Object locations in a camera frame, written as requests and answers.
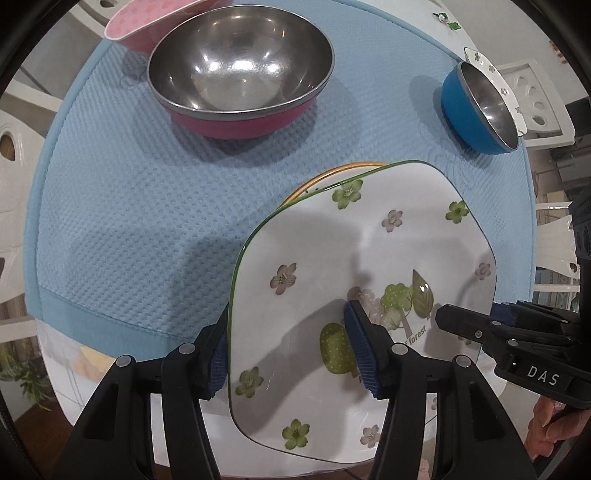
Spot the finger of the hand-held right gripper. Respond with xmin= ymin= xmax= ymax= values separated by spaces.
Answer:
xmin=492 ymin=299 xmax=591 ymax=340
xmin=435 ymin=302 xmax=575 ymax=394

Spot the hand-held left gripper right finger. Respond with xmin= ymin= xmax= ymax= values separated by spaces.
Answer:
xmin=342 ymin=299 xmax=539 ymax=480

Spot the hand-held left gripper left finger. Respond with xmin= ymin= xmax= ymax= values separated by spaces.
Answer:
xmin=60 ymin=300 xmax=232 ymax=480

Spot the square floral white plate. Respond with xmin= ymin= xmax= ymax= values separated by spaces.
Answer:
xmin=227 ymin=160 xmax=498 ymax=463

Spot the blue steel bowl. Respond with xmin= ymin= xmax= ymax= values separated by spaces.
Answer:
xmin=440 ymin=61 xmax=520 ymax=155

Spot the person's right hand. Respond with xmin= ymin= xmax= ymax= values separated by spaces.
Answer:
xmin=525 ymin=396 xmax=591 ymax=480

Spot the white chair with oval holes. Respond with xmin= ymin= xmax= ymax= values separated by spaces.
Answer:
xmin=496 ymin=58 xmax=578 ymax=148

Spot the yellow rimmed round plate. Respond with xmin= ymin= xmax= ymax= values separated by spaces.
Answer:
xmin=279 ymin=161 xmax=389 ymax=208

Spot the light blue textured mat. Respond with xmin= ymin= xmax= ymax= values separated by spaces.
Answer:
xmin=23 ymin=4 xmax=539 ymax=352

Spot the green plant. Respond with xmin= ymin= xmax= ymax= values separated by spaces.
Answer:
xmin=0 ymin=342 xmax=52 ymax=411

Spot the pink steel bowl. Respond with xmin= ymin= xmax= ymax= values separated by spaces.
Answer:
xmin=148 ymin=4 xmax=334 ymax=140

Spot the pink patterned bowl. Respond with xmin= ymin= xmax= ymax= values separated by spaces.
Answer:
xmin=104 ymin=0 xmax=222 ymax=57

